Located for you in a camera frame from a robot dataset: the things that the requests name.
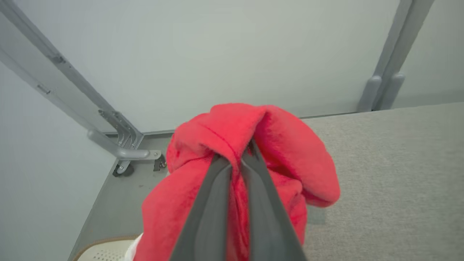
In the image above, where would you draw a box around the beige perforated laundry basket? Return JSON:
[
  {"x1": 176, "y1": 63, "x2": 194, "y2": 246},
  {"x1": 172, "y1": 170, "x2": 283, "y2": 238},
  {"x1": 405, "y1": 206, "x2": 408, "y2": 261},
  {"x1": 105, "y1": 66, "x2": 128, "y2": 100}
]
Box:
[{"x1": 74, "y1": 235, "x2": 144, "y2": 261}]

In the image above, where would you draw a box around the grey hinged corner partition post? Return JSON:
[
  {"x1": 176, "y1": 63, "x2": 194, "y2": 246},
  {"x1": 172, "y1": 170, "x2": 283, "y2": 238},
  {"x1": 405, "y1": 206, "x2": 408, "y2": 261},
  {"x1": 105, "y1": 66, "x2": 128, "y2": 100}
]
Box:
[{"x1": 0, "y1": 0, "x2": 144, "y2": 149}]

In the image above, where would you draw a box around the red and white garment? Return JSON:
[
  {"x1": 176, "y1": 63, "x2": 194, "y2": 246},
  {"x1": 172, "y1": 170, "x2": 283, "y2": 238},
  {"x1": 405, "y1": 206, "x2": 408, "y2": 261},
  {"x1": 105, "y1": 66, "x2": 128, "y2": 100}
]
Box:
[{"x1": 125, "y1": 103, "x2": 341, "y2": 261}]

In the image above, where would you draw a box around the grey partition support foot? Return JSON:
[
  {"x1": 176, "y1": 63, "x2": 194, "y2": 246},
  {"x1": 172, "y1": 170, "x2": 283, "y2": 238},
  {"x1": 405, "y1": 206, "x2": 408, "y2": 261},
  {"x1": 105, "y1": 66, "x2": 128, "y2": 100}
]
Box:
[{"x1": 87, "y1": 129, "x2": 162, "y2": 161}]

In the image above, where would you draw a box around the grey partition frame post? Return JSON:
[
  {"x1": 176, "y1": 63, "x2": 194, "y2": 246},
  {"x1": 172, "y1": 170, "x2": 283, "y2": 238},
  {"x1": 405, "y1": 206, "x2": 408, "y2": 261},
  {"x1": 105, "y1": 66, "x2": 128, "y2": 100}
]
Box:
[
  {"x1": 357, "y1": 0, "x2": 414, "y2": 113},
  {"x1": 377, "y1": 0, "x2": 435, "y2": 111}
]

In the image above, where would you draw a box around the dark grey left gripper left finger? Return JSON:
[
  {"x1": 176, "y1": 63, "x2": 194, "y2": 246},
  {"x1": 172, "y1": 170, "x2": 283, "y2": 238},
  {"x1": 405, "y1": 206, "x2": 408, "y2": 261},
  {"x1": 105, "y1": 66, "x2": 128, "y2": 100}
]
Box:
[{"x1": 170, "y1": 155, "x2": 233, "y2": 261}]

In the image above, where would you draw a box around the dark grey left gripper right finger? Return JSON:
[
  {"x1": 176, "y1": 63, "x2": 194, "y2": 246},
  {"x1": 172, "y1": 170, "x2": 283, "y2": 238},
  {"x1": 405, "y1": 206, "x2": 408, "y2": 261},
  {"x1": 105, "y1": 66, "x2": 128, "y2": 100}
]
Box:
[{"x1": 241, "y1": 140, "x2": 307, "y2": 261}]

